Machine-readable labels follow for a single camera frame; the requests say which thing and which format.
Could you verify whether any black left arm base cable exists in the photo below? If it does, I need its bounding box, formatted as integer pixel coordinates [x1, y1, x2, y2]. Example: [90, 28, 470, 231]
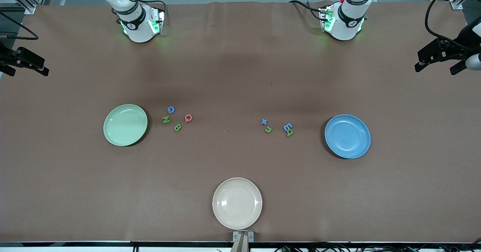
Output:
[289, 0, 325, 21]

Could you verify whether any black table edge strip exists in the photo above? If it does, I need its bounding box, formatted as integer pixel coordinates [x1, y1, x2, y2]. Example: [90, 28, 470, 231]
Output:
[0, 241, 481, 248]

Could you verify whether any right arm base box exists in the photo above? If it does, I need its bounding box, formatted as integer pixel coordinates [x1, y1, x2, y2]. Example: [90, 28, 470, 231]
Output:
[148, 7, 166, 35]

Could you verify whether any brown table cover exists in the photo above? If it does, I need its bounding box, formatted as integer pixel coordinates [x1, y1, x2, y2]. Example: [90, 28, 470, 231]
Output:
[0, 1, 481, 243]

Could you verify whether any beige plate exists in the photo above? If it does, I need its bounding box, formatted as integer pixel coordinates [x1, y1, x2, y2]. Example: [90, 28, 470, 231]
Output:
[212, 177, 263, 230]

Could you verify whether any blue plate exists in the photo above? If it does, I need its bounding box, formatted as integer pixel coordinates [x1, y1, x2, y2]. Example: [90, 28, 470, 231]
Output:
[324, 114, 371, 159]

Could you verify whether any light green plate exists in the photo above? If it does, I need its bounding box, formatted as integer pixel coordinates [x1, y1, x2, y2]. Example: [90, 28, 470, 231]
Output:
[103, 104, 148, 147]

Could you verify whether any black arm base cable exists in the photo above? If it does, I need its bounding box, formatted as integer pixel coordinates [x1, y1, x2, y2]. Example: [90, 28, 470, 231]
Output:
[133, 0, 168, 14]
[289, 0, 325, 21]

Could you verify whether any left arm base box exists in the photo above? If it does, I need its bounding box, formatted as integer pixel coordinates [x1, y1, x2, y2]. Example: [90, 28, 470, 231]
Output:
[319, 5, 336, 32]

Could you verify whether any black right arm base cable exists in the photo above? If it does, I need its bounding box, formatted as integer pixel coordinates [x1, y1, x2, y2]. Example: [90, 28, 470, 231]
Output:
[133, 0, 168, 14]

